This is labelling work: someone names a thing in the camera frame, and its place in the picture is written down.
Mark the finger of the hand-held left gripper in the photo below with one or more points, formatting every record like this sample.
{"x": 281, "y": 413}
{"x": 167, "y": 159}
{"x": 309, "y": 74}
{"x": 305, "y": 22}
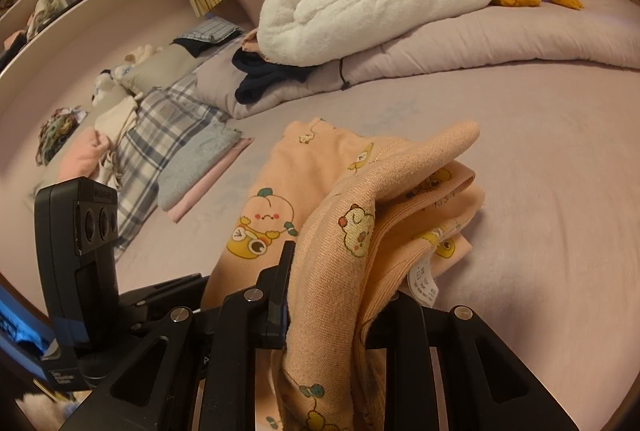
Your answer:
{"x": 170, "y": 288}

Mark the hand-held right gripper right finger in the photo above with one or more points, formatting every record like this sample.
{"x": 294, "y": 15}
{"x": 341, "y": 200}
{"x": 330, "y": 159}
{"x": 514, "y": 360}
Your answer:
{"x": 410, "y": 326}

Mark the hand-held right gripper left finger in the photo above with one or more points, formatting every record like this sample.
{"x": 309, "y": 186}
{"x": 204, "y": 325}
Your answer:
{"x": 275, "y": 311}

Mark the peach cartoon print shirt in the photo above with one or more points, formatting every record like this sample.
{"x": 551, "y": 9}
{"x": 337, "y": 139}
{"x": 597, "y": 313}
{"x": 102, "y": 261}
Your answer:
{"x": 330, "y": 261}

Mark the blue storage box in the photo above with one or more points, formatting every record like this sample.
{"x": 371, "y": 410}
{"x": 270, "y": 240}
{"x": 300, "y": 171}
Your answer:
{"x": 20, "y": 326}

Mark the pink folded cloth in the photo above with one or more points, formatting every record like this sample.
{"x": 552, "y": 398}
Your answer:
{"x": 215, "y": 183}

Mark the salmon pink garment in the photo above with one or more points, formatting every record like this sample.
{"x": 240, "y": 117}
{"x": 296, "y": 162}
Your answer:
{"x": 82, "y": 156}

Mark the light blue folded towel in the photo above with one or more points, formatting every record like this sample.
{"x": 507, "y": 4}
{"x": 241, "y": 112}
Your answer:
{"x": 200, "y": 161}

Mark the floral cloth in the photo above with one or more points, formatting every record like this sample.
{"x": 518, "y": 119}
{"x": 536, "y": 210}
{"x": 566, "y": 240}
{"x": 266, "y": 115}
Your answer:
{"x": 57, "y": 133}

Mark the cream garment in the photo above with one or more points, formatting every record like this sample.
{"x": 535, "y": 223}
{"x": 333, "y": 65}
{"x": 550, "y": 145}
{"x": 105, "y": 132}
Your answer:
{"x": 117, "y": 131}

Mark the plaid grey folded cloth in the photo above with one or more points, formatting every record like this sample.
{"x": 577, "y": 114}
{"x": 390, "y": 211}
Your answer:
{"x": 160, "y": 136}

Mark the pink bed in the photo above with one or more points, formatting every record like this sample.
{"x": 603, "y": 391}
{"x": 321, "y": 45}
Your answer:
{"x": 550, "y": 211}

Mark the small white plush toy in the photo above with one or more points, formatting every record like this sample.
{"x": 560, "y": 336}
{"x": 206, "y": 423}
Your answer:
{"x": 125, "y": 68}

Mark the beige pillow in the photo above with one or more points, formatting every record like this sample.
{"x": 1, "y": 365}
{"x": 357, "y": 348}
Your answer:
{"x": 160, "y": 66}

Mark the dark navy garment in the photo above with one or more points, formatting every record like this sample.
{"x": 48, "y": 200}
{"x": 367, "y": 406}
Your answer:
{"x": 265, "y": 78}

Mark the black folded cloth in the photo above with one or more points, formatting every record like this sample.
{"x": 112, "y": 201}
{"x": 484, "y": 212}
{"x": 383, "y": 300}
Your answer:
{"x": 190, "y": 47}

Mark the blue striped folded cloth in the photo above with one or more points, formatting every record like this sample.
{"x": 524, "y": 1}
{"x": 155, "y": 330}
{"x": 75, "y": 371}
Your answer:
{"x": 210, "y": 32}

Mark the pink folded duvet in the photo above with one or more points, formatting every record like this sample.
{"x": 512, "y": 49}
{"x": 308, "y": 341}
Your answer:
{"x": 475, "y": 36}

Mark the white goose plush toy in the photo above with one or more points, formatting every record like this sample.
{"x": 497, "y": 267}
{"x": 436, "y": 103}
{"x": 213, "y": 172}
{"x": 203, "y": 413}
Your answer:
{"x": 380, "y": 6}

